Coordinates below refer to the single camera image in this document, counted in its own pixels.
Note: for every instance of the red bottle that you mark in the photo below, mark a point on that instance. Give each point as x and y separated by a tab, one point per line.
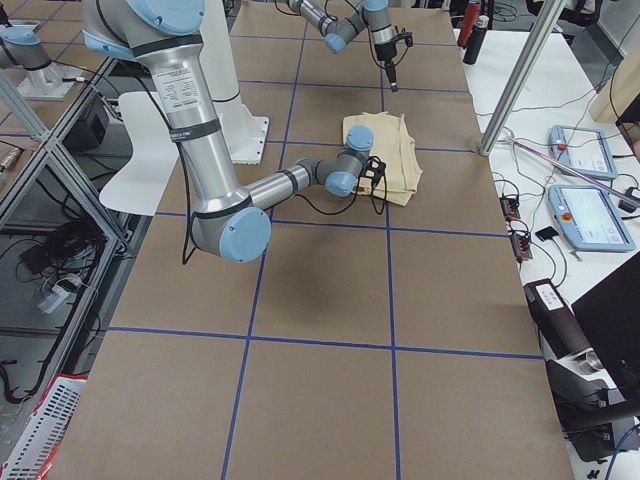
472	11

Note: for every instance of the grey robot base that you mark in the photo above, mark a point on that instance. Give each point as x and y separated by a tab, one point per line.
22	48

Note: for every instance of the black labelled box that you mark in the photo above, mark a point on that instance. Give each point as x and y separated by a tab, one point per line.
555	319

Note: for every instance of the white plastic chair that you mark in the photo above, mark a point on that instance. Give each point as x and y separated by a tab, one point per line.
139	185

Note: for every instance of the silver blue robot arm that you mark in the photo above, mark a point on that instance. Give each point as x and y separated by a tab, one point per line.
372	16
170	38

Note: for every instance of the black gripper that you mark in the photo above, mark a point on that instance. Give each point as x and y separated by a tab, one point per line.
365	186
385	52

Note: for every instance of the black bottle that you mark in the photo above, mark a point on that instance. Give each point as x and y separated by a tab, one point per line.
476	40

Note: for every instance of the orange circuit board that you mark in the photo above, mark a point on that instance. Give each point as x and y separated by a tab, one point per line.
510	207
521	245

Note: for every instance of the upper teach pendant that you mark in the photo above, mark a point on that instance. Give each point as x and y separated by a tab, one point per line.
586	150

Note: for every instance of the white power strip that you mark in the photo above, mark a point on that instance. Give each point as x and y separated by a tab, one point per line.
57	296

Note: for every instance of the cream long-sleeve printed shirt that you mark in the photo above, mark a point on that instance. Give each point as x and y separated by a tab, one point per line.
396	148

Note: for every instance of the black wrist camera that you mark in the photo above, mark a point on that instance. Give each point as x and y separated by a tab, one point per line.
382	168
403	36

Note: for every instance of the teach pendant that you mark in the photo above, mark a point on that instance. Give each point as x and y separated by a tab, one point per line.
588	219
586	150

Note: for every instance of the aluminium frame post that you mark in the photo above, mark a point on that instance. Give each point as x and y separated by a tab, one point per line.
537	37

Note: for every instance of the white perforated basket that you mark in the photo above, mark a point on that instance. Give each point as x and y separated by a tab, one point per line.
38	445

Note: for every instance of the aluminium frame rack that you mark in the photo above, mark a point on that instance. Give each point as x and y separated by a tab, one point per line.
160	295

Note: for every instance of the lower teach pendant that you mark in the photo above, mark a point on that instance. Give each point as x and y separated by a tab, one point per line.
588	219

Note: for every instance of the black monitor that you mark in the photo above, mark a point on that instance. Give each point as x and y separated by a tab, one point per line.
608	315

